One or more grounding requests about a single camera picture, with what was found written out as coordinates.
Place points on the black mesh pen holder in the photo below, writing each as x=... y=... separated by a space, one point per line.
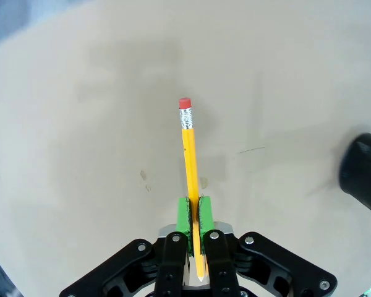
x=365 y=173

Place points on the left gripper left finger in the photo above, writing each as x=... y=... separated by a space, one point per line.
x=173 y=266

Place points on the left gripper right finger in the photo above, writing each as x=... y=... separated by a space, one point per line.
x=218 y=266

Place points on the yellow pencil with eraser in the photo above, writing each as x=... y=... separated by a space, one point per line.
x=190 y=154

